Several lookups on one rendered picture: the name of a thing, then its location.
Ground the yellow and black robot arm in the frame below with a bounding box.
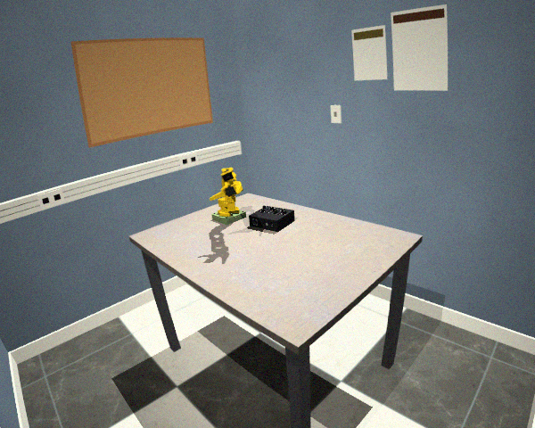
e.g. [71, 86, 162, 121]
[218, 168, 240, 217]

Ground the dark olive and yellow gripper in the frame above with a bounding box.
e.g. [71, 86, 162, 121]
[210, 170, 243, 201]

